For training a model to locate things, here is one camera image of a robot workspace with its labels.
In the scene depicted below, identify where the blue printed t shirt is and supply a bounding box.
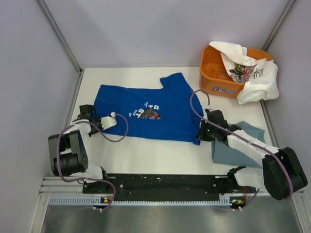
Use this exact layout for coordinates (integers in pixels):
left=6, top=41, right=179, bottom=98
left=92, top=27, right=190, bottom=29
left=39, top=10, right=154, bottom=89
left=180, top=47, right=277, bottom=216
left=93, top=73, right=204, bottom=145

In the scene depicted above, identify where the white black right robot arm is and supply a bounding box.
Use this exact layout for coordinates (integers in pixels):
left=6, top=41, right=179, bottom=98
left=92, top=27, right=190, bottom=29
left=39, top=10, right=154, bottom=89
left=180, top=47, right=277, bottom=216
left=197, top=109, right=308, bottom=200

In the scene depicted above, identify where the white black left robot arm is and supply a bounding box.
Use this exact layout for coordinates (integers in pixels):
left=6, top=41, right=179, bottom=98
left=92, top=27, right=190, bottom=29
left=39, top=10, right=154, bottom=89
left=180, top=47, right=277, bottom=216
left=48, top=104, right=110, bottom=193

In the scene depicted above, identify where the folded grey blue t shirt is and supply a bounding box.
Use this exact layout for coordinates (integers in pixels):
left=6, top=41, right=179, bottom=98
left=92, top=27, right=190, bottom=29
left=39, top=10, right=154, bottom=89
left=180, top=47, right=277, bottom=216
left=211, top=121, right=265, bottom=168

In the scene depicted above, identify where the orange plastic basket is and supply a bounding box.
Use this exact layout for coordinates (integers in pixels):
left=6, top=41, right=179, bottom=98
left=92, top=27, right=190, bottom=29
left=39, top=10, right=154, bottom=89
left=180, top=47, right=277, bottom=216
left=200, top=45, right=273, bottom=98

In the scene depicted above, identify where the white floral t shirt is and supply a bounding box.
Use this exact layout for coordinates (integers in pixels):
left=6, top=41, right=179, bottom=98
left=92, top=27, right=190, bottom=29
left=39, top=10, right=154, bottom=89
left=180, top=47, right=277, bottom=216
left=209, top=41, right=279, bottom=104

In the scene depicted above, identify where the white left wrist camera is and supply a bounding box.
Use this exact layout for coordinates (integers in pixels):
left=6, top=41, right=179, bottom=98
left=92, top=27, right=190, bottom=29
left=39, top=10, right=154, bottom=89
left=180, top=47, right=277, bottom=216
left=101, top=112, right=117, bottom=130

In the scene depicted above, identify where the grey slotted cable duct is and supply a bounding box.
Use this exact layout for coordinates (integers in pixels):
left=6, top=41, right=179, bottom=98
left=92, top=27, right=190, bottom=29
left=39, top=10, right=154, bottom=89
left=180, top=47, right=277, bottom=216
left=49, top=195, right=246, bottom=206

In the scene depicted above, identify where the aluminium frame rail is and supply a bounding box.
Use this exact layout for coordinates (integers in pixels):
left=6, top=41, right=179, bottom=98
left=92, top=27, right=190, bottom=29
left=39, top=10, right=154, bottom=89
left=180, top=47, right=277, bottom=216
left=38, top=176, right=306, bottom=197

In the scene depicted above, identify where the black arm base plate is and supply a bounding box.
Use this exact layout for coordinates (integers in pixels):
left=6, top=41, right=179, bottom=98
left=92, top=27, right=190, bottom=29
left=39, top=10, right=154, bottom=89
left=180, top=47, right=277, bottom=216
left=82, top=172, right=256, bottom=201

